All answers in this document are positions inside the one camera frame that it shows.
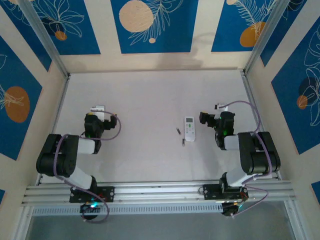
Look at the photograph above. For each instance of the white remote control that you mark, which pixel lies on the white remote control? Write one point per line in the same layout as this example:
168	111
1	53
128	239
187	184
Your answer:
190	132

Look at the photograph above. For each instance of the small dark battery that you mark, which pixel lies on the small dark battery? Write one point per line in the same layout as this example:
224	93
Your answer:
178	131
183	143

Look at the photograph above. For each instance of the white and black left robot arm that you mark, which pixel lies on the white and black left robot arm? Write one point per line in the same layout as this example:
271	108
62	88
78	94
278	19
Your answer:
60	155

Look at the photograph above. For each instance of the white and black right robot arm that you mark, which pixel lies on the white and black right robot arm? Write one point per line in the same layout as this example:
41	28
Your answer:
257	155

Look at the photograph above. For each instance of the black controller board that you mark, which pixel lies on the black controller board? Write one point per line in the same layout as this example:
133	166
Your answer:
228	211
85	208

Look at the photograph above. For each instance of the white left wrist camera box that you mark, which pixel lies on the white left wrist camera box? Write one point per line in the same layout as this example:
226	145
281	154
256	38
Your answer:
98	110

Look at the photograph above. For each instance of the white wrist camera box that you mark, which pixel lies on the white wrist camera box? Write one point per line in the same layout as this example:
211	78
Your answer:
98	110
222	106

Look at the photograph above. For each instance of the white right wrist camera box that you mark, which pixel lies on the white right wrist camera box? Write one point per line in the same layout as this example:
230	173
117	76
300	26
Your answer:
222	106

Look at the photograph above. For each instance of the aluminium side rail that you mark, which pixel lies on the aluminium side rail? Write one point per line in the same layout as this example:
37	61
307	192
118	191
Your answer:
62	100
252	97

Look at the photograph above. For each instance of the aluminium frame rail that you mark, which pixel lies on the aluminium frame rail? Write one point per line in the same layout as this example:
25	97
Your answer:
160	190

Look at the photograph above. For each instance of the aluminium corner post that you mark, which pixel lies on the aluminium corner post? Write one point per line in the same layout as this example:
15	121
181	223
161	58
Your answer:
47	42
265	35

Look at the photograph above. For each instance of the aluminium frame leg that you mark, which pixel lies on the aluminium frame leg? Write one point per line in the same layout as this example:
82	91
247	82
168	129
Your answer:
295	222
23	222

